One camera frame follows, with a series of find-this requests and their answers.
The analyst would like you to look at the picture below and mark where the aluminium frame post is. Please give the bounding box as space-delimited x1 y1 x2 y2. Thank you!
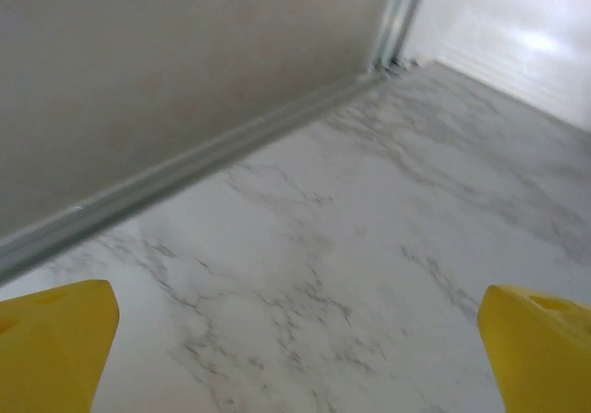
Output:
367 0 433 75

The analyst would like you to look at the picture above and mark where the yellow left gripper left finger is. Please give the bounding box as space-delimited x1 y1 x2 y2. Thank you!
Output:
0 279 122 413

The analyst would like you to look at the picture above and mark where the aluminium side rail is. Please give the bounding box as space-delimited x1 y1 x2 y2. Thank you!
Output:
0 68 392 289

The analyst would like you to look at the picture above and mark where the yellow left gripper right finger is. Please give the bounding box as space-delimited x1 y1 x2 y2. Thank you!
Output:
477 285 591 413

